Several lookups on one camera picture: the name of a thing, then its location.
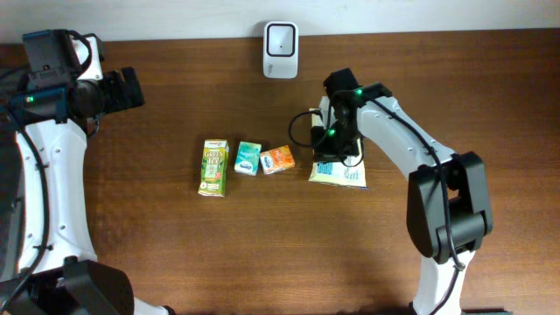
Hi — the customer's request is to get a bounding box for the orange tissue pack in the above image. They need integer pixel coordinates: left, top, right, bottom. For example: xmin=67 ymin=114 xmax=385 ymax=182
xmin=260 ymin=145 xmax=296 ymax=175

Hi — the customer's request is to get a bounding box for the teal tissue pack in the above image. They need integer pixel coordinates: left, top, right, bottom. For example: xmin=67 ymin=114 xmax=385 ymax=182
xmin=234 ymin=141 xmax=262 ymax=176

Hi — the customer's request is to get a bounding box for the green tea carton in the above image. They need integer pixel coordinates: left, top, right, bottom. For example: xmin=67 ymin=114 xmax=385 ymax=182
xmin=198 ymin=139 xmax=229 ymax=197

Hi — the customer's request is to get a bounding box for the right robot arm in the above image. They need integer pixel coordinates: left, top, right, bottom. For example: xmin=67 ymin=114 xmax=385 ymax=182
xmin=311 ymin=68 xmax=494 ymax=314

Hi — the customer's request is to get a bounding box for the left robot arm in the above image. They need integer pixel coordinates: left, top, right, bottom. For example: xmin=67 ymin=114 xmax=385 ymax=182
xmin=1 ymin=29 xmax=171 ymax=314

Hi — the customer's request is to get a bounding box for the white barcode scanner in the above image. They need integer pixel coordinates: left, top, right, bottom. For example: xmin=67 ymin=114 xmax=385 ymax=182
xmin=262 ymin=21 xmax=299 ymax=79

